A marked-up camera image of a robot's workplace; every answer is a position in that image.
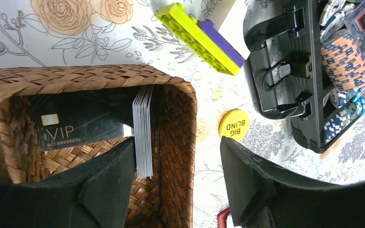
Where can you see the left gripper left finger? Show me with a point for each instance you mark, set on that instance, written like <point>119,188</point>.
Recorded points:
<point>94,194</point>

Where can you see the black VIP card stack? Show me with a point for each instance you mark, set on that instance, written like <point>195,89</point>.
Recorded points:
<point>75,118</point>

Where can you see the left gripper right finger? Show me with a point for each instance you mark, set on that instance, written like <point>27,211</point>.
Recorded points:
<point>262,194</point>

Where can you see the floral tablecloth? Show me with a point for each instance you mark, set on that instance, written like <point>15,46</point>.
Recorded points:
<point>80,32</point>

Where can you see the green purple toy block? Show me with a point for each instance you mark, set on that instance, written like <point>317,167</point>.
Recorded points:
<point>218,40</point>

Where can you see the red card holder wallet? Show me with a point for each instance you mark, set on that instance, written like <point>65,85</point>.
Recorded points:
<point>224,219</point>

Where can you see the yellow big blind button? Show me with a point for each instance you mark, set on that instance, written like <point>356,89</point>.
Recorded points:
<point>234,124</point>

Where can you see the brown wicker basket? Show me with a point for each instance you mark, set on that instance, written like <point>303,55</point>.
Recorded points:
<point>161,201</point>

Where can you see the black poker chip case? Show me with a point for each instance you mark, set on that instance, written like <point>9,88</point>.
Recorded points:
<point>285,67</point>

